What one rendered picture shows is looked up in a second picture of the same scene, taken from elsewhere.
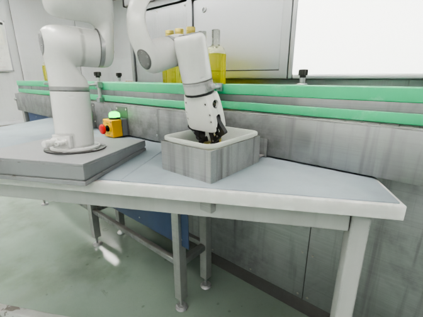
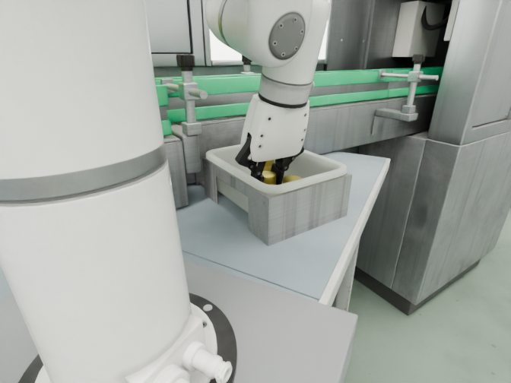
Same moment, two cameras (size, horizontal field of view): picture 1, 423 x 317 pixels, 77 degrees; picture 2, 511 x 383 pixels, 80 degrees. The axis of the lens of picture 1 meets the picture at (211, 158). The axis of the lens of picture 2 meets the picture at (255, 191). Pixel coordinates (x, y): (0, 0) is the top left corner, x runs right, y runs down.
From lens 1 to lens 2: 77 cm
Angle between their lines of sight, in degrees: 68
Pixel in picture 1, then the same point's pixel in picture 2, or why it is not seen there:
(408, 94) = (351, 77)
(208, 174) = (344, 206)
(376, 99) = (335, 83)
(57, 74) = (137, 93)
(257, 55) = (153, 28)
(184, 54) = (321, 32)
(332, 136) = (315, 125)
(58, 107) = (151, 248)
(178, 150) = (304, 197)
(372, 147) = (339, 125)
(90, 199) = not seen: outside the picture
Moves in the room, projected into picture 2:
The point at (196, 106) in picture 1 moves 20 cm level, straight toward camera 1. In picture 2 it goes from (291, 121) to (436, 128)
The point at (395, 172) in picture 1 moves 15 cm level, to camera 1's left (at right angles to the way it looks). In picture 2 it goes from (350, 140) to (349, 156)
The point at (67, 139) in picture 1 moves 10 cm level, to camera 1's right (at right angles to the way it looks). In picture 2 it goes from (198, 337) to (245, 254)
